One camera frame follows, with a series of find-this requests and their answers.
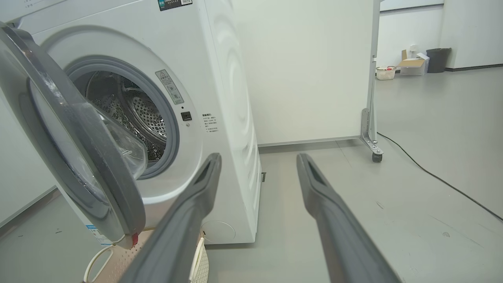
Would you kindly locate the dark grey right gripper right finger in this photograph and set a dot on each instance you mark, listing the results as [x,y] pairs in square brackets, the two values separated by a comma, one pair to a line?
[342,243]

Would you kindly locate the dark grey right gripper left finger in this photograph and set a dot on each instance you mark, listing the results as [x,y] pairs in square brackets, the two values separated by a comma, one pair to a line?
[177,243]

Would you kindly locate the red and white jersey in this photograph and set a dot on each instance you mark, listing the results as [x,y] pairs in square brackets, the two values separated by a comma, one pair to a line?
[134,239]

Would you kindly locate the round black glass washer door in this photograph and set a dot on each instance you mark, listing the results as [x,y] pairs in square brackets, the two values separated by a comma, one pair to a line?
[110,165]

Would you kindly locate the cream perforated laundry basket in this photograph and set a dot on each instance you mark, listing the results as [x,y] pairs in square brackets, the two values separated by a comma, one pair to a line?
[118,263]

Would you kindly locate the grey rubber door seal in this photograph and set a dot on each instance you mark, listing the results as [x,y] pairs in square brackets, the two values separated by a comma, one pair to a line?
[173,129]

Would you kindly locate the black door latch socket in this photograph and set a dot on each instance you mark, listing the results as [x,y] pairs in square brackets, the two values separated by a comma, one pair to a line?
[186,116]

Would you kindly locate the white front-load washing machine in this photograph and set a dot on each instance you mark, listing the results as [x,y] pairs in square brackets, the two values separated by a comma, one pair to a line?
[224,78]

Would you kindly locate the small white basket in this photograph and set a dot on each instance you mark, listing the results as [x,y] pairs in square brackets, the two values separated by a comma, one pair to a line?
[386,73]

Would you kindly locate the open cardboard box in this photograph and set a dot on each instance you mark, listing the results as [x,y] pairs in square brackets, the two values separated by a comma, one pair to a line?
[412,66]

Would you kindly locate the blue energy label sticker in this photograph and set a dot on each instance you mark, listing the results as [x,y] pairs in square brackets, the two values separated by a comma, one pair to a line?
[96,236]

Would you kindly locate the small text label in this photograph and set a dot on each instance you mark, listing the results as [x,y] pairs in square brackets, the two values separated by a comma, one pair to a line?
[210,123]

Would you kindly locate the steel washer drum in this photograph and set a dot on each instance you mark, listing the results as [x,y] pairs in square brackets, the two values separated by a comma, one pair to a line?
[149,118]

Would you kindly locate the grey warning label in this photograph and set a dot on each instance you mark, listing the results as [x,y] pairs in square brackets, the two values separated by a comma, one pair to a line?
[169,87]

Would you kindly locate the white partition panel on casters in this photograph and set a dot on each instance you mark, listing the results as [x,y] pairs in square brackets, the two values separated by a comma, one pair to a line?
[306,70]

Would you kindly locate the dark grey trash bin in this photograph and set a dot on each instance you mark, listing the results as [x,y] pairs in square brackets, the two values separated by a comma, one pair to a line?
[438,61]

